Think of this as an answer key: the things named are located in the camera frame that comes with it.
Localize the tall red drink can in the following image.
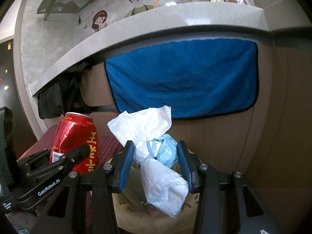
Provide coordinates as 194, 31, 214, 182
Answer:
50, 112, 99, 174

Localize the white blue mask tissue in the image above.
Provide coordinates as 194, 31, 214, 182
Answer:
107, 105, 189, 218

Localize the red plaid tablecloth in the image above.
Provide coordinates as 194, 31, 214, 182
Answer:
17, 123, 124, 225

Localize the black hanging cloth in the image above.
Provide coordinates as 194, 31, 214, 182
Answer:
36, 62, 89, 119

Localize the black refrigerator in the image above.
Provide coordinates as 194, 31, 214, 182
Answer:
0, 39, 37, 157

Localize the blue hanging towel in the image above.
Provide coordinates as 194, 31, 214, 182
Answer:
105, 39, 259, 119

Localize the round wooden rimmed lid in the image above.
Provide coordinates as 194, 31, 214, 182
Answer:
153, 0, 192, 9

